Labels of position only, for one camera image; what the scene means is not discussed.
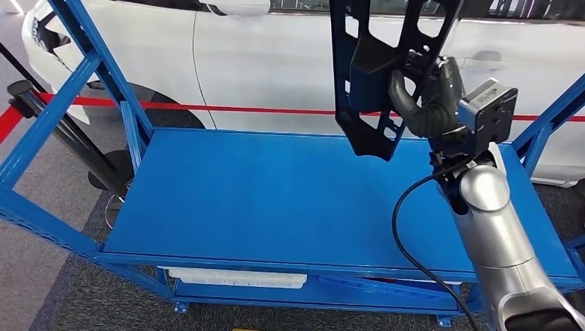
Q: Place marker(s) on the blue metal shelf rack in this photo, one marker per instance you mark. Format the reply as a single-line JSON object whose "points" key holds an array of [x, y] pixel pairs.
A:
{"points": [[274, 205]]}

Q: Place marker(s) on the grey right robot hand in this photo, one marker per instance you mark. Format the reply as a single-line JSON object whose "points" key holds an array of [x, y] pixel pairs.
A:
{"points": [[443, 87]]}

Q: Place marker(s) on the white plastic bin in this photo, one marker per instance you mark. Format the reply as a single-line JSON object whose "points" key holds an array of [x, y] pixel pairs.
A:
{"points": [[228, 277]]}

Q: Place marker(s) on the black plastic plate frame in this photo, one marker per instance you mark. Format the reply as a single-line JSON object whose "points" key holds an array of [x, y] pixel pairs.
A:
{"points": [[365, 64]]}

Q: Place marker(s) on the blue plastic bin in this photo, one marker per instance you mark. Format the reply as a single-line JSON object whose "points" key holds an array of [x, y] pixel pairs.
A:
{"points": [[365, 285]]}

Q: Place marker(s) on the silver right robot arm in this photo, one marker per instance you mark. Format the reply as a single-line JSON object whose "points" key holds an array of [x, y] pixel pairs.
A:
{"points": [[493, 228]]}

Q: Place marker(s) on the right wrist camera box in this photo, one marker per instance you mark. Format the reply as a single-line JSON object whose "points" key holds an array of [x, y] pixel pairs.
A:
{"points": [[486, 114]]}

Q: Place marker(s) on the white car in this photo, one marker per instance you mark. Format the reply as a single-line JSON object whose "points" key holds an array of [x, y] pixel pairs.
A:
{"points": [[274, 59]]}

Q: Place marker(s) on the red barrier belt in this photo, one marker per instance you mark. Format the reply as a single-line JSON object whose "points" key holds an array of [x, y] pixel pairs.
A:
{"points": [[228, 108], [7, 125]]}

